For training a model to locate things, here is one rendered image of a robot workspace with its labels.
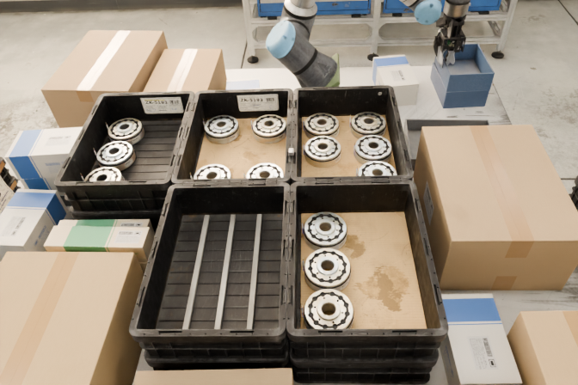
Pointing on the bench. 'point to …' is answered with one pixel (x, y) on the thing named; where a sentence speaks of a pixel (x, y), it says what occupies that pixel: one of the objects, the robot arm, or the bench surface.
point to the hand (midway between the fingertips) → (443, 64)
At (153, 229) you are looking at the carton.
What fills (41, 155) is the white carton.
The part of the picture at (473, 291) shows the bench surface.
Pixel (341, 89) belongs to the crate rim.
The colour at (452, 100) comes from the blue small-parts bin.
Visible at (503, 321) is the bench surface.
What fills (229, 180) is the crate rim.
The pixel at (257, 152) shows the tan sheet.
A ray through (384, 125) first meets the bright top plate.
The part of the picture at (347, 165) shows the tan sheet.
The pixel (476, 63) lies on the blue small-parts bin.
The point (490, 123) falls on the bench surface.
